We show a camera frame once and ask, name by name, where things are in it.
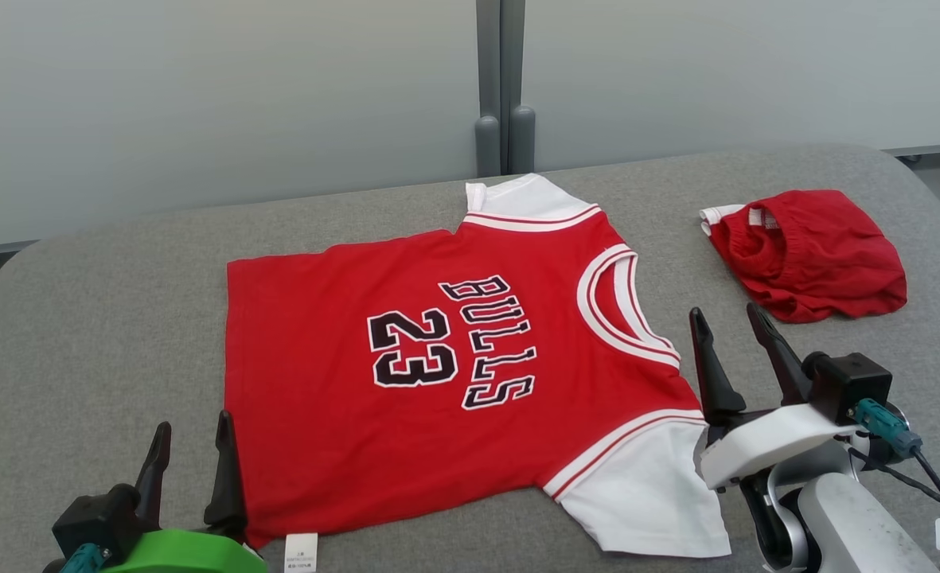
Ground grey round-capped partition post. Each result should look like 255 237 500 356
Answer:
474 0 503 178
501 0 536 175

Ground black cable with teal plug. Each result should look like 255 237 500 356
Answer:
851 397 940 546
59 543 114 573

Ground thin black cable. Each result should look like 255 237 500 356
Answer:
846 447 940 573

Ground red shorts white stripe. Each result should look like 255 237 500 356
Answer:
698 189 909 324

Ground red Bulls 23 jersey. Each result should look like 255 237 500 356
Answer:
224 173 732 573

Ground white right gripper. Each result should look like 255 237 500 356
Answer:
688 302 862 491

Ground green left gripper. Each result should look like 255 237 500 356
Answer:
99 409 269 573

